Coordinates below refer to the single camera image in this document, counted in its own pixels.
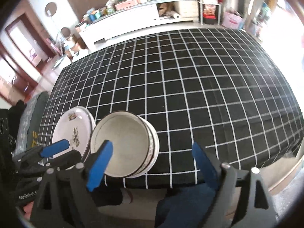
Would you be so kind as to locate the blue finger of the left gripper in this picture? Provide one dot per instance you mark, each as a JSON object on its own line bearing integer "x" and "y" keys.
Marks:
{"x": 64, "y": 161}
{"x": 53, "y": 149}

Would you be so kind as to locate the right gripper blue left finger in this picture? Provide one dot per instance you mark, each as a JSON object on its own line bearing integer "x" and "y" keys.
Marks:
{"x": 96, "y": 165}

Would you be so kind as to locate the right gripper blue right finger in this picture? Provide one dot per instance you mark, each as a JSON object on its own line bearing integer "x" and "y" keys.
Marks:
{"x": 205, "y": 166}

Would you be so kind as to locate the white floral plate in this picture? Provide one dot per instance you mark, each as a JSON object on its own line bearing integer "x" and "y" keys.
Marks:
{"x": 76, "y": 126}

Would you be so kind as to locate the patterned ceramic bowl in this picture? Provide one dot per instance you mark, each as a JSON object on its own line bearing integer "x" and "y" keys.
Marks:
{"x": 130, "y": 140}

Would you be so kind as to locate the white bowl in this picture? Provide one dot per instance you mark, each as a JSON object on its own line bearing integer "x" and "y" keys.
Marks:
{"x": 154, "y": 147}

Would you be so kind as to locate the person's left hand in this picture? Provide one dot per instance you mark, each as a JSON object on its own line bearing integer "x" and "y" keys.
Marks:
{"x": 28, "y": 210}

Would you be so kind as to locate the red wooden door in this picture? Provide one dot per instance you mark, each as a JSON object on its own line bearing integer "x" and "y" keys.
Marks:
{"x": 24, "y": 59}

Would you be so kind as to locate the black white grid tablecloth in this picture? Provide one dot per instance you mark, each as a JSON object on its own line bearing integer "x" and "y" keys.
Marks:
{"x": 215, "y": 87}

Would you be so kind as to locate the pink tote bag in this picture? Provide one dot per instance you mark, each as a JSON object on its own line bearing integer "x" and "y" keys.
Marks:
{"x": 232, "y": 21}

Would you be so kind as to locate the paper towel roll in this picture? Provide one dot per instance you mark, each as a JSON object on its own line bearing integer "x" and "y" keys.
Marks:
{"x": 175, "y": 15}

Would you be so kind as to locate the white TV cabinet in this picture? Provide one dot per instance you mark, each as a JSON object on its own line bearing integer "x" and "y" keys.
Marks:
{"x": 135, "y": 18}

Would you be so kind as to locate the pink storage box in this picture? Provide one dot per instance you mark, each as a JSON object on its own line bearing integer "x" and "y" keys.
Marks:
{"x": 125, "y": 4}

